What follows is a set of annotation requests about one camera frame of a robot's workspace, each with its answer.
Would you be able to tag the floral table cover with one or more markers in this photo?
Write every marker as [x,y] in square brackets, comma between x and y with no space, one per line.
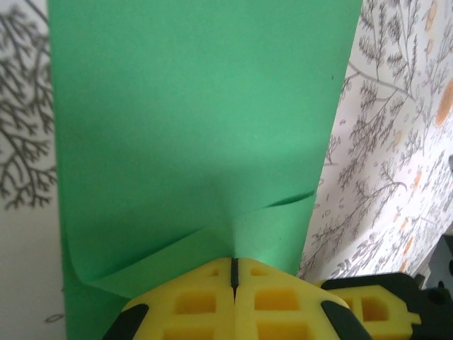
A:
[389,159]

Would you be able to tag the green square paper sheet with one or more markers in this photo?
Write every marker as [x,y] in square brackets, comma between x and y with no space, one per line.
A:
[198,124]

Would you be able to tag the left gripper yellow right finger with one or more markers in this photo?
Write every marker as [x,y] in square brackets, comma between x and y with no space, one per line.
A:
[283,304]

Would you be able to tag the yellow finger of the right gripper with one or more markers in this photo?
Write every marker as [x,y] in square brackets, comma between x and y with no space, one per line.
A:
[371,308]

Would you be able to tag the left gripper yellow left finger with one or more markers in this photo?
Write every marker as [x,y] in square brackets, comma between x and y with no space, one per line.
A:
[191,304]

